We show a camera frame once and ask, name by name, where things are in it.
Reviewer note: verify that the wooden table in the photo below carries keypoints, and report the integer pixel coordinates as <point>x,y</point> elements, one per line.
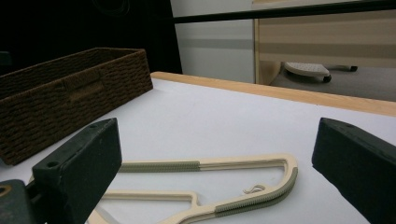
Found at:
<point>280,91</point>

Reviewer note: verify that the white cabinet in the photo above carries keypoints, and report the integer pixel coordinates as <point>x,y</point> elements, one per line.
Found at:
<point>214,56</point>

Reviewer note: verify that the black metal frame bar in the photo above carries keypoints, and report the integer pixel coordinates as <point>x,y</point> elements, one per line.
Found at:
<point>280,12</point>

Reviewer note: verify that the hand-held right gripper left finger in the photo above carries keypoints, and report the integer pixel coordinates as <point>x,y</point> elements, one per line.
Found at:
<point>77,168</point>

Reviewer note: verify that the light wooden desk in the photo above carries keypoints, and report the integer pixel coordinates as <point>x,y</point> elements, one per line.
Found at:
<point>327,37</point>

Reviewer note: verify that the office chair base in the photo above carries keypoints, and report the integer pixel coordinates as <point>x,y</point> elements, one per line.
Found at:
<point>308,69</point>

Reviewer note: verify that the cream plastic clothes hanger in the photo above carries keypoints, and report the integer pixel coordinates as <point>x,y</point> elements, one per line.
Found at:
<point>249,203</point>

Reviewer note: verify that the black curtain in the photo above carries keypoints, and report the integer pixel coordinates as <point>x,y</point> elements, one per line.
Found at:
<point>77,25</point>

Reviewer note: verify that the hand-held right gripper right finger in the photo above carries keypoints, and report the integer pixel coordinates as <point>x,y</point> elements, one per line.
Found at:
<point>358,168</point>

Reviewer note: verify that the brown woven basket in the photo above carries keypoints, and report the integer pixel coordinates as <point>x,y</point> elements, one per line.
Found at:
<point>62,102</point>

